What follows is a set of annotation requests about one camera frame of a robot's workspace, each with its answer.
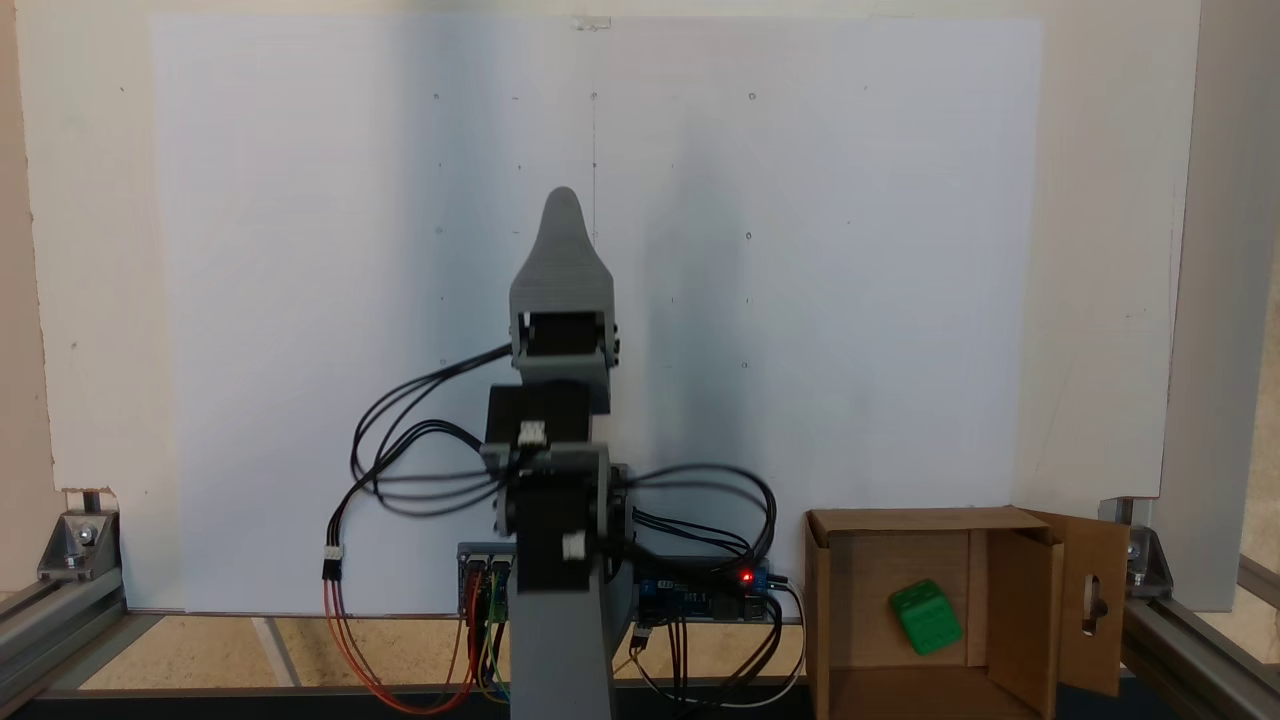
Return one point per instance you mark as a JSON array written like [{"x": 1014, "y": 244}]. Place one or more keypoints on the aluminium frame rail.
[
  {"x": 60, "y": 625},
  {"x": 1200, "y": 650}
]

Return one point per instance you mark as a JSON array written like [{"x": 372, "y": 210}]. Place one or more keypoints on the green die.
[{"x": 925, "y": 618}]

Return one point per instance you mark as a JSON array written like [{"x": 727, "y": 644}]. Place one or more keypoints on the metal corner bracket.
[
  {"x": 80, "y": 540},
  {"x": 1140, "y": 560}
]

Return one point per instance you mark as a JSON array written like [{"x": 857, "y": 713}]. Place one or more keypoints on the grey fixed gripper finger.
[{"x": 562, "y": 270}]

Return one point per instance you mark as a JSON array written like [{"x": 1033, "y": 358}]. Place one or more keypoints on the white paper sheet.
[{"x": 300, "y": 250}]

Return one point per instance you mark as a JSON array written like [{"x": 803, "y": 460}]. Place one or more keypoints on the blue component circuit board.
[{"x": 700, "y": 595}]

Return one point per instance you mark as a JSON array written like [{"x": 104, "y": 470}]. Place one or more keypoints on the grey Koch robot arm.
[{"x": 555, "y": 620}]

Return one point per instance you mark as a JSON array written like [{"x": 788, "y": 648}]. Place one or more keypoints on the clear tape piece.
[{"x": 591, "y": 22}]

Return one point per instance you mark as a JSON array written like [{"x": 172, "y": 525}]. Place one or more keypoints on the brown cardboard box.
[{"x": 1020, "y": 600}]

